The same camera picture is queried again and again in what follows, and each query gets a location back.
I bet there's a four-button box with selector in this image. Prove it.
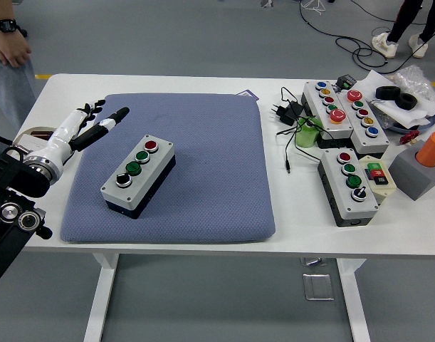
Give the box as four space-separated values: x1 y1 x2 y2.
317 147 379 228

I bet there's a clear bubble wrap bag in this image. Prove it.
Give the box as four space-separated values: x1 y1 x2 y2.
386 65 435 104

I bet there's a black power adapter plug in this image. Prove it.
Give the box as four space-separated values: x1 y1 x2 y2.
272 100 303 125

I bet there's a grey four-button control box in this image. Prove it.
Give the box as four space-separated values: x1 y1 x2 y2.
100 134 177 219

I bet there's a green plastic cylinder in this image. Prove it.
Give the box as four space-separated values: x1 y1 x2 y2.
295 116 324 147

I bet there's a blue-grey textured mat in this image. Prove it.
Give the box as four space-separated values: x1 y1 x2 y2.
59 93 277 245

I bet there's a white wall switch plate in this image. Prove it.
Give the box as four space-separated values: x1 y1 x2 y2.
19 137 53 155

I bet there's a white table leg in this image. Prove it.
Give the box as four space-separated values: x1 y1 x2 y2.
83 252 120 342
336 258 372 342

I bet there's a metal floor socket plate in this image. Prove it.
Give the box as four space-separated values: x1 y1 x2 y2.
302 272 335 302

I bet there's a beige oval tray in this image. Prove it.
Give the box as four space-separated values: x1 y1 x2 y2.
16 126 58 157

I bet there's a white foam sheet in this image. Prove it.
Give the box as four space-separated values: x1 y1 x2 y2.
352 69 435 129

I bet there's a small black terminal module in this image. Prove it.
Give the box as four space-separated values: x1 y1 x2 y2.
335 73 357 90

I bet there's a white floor cable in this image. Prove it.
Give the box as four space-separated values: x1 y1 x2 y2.
301 0 327 17

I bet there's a beige green red switch box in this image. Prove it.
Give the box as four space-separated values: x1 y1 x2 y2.
358 155 397 206

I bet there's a black floor cable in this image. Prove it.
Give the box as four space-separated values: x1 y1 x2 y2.
298 0 431 74

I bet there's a black foam ring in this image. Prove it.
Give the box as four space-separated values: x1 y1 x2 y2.
375 85 400 100
396 92 419 110

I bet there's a person in white shoes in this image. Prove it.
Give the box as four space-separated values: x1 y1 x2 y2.
372 0 435 60

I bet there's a five-button box orange-ringed mushroom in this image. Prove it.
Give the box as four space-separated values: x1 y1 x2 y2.
301 81 355 149

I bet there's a person's hand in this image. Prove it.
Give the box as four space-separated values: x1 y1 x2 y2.
0 31 32 68

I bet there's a black wristwatch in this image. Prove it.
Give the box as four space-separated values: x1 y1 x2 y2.
0 18 19 34

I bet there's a grey block holder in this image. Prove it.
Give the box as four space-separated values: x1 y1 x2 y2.
388 138 435 201

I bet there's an orange cylinder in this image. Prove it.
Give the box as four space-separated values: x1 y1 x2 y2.
416 130 435 169

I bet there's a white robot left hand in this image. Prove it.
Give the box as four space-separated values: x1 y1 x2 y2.
27 98 130 168

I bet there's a small metal floor plate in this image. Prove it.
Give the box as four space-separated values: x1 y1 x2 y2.
300 256 328 267

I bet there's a blue-rimmed round plate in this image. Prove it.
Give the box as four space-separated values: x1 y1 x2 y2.
375 106 435 135

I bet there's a black adapter cord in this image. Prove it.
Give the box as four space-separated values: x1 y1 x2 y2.
276 86 323 175

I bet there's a five-button box red mushroom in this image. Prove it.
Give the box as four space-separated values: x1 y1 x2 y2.
336 88 391 155

